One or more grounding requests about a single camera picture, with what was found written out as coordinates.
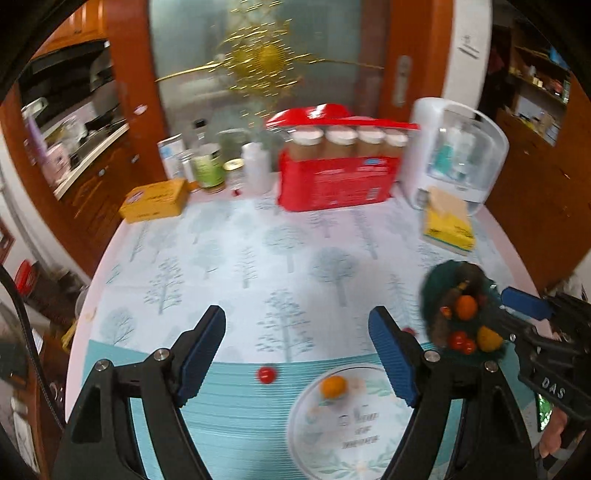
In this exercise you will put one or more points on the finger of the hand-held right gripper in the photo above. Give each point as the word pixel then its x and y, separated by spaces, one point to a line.
pixel 512 325
pixel 526 302

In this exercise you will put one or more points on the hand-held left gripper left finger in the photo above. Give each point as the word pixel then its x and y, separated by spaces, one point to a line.
pixel 203 350

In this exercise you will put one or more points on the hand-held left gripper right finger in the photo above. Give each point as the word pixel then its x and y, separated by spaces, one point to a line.
pixel 392 355

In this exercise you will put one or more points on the yellowish orange with sticker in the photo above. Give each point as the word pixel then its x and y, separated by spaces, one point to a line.
pixel 489 339

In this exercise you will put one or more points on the large deep orange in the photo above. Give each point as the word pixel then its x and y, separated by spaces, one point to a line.
pixel 466 307

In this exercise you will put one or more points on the dark avocado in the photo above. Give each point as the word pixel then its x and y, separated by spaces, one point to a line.
pixel 438 327

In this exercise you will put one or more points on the dark green scalloped plate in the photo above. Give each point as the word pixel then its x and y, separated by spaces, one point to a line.
pixel 434 286

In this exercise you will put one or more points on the person's right hand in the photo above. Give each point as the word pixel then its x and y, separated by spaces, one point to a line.
pixel 556 436

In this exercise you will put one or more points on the small plain mandarin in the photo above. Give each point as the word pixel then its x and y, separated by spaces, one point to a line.
pixel 334 386

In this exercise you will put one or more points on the tree print tablecloth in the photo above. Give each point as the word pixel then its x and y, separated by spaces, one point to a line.
pixel 207 258

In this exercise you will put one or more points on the yellow tissue pack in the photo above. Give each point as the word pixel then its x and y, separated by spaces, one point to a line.
pixel 448 221

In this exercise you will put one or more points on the yellow cardboard box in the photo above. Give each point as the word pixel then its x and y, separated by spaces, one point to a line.
pixel 154 201

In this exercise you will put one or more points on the small jar with yellow lid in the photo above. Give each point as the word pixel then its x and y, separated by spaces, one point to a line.
pixel 234 175

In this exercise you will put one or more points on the glass bottle with green label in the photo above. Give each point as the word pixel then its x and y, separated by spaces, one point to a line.
pixel 208 170

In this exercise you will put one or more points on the red paper cup pack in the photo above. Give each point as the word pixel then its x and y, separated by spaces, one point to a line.
pixel 332 182

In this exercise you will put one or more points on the small metal can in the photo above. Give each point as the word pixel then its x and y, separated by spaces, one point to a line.
pixel 188 166

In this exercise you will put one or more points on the white squeeze bottle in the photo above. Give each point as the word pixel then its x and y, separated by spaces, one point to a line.
pixel 256 168

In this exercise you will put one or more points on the red lidded container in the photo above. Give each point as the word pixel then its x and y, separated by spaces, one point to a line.
pixel 25 277

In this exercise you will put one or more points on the white cosmetic organizer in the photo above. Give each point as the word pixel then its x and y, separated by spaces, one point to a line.
pixel 422 138

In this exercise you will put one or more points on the blue and white box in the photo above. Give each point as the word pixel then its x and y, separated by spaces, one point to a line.
pixel 171 154

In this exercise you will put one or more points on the red plastic bag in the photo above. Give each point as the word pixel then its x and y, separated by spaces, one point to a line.
pixel 323 115

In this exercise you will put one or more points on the black kitchen pan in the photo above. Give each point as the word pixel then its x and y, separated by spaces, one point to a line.
pixel 104 121

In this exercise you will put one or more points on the gold door ornament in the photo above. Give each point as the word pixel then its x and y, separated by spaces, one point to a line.
pixel 268 57

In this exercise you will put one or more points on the wooden wall shelf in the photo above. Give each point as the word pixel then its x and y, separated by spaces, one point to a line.
pixel 540 92

